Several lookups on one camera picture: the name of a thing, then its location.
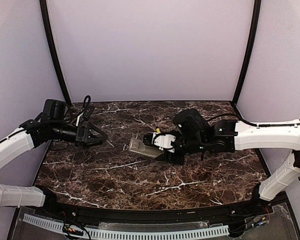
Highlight grey remote control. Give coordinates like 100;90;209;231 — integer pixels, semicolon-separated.
128;138;162;159

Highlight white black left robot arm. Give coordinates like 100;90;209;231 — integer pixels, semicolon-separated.
0;95;108;208

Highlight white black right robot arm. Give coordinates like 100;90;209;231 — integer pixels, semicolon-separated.
143;108;300;202

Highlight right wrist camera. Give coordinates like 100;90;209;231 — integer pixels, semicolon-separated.
152;132;176;153

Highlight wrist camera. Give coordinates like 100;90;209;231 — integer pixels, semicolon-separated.
152;132;176;153
75;95;95;127

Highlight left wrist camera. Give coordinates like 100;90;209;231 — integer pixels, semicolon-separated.
75;95;95;127

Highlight white slotted cable duct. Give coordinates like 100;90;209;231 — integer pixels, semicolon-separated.
22;213;230;240

